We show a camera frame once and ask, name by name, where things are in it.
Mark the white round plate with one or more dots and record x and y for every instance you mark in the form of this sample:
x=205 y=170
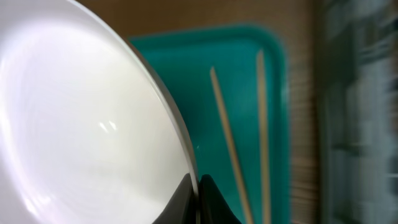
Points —
x=89 y=132

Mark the teal plastic tray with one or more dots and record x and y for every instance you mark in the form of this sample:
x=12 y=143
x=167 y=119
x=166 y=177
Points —
x=184 y=61

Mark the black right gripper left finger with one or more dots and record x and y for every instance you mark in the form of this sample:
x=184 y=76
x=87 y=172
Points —
x=181 y=208

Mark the wooden chopstick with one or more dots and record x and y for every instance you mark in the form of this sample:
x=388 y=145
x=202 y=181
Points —
x=263 y=137
x=228 y=135

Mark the right wooden chopstick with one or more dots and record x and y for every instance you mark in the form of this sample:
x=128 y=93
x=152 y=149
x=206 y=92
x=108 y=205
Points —
x=263 y=137

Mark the grey dishwasher rack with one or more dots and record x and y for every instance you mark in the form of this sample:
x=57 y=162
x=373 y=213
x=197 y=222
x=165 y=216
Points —
x=356 y=83

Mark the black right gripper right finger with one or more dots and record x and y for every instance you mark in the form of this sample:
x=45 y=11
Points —
x=213 y=206

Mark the left wooden chopstick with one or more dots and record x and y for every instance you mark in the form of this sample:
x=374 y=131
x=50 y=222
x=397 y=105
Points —
x=228 y=135

